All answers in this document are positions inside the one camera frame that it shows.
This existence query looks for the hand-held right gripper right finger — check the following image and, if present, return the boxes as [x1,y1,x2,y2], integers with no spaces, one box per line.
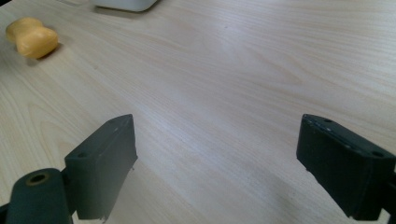
[295,113,396,222]

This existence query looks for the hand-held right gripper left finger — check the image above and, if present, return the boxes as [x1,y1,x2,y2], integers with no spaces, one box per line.
[64,113,138,222]

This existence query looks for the white container edge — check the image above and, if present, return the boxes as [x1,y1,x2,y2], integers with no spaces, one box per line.
[90,0,161,13]

